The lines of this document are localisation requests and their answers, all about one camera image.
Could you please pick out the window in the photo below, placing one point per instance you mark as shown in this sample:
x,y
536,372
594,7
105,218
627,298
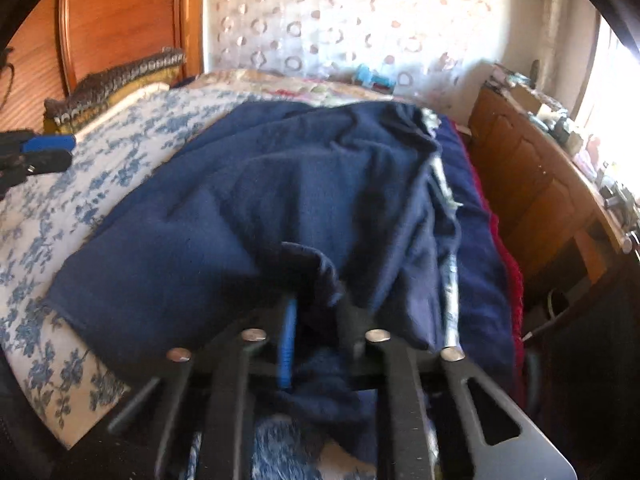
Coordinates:
x,y
617,100

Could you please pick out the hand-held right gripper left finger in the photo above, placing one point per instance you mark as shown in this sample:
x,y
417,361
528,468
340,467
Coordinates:
x,y
287,350

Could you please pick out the yellow folded cloth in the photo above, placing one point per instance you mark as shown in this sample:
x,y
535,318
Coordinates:
x,y
100,105

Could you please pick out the red cloth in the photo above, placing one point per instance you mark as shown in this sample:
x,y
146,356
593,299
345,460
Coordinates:
x,y
510,280

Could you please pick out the wooden cabinet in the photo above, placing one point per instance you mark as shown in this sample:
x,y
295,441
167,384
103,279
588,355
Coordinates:
x,y
530,175

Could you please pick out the navy t-shirt with orange print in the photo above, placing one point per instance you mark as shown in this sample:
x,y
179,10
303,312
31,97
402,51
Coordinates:
x,y
275,185

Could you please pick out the blue tissue box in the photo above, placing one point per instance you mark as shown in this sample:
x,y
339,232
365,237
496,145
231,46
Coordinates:
x,y
375,79

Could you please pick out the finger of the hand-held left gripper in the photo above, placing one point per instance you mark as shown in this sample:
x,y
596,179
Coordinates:
x,y
50,143
50,162

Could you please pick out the lace window curtain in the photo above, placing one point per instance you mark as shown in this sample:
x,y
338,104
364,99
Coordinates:
x,y
565,35

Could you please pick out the blue and white floral bedsheet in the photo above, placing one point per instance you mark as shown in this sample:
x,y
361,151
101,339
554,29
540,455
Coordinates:
x,y
100,160

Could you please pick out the dark patterned folded blanket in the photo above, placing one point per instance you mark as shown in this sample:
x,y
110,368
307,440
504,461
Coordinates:
x,y
120,72

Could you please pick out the wooden headboard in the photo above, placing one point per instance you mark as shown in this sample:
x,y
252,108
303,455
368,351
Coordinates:
x,y
110,20

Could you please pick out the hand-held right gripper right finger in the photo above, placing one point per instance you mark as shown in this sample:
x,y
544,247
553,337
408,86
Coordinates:
x,y
357,332

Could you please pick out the brown cardboard box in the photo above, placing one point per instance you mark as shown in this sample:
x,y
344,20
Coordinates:
x,y
525,95

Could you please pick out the navy blanket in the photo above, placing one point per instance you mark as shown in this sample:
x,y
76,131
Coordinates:
x,y
480,260

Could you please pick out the pink floral quilt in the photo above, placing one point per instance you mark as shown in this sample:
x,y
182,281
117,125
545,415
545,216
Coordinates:
x,y
250,82

